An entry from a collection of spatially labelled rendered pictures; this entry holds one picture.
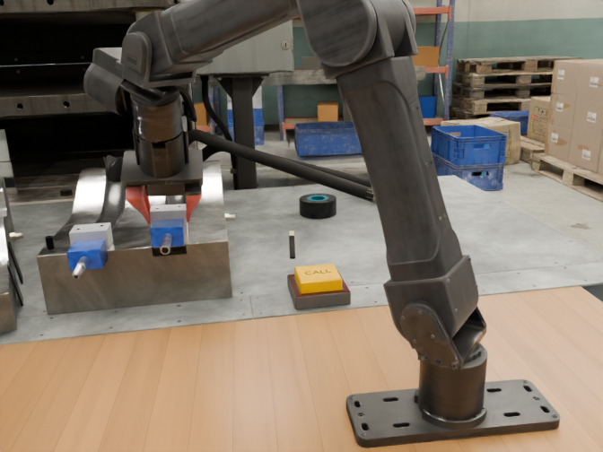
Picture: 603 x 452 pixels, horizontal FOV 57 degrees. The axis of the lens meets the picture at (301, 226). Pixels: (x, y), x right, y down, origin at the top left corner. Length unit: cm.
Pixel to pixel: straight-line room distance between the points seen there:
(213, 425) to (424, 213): 29
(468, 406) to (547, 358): 19
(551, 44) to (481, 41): 90
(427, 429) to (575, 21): 779
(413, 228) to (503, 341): 28
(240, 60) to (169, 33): 101
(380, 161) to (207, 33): 23
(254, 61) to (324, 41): 114
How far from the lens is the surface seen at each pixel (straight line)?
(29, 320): 87
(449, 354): 52
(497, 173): 455
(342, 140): 456
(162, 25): 64
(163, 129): 69
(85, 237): 83
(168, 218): 80
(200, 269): 82
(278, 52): 164
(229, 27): 59
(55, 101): 162
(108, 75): 73
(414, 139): 50
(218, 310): 81
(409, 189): 50
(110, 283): 84
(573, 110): 499
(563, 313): 84
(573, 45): 823
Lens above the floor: 116
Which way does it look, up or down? 19 degrees down
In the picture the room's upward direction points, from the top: 2 degrees counter-clockwise
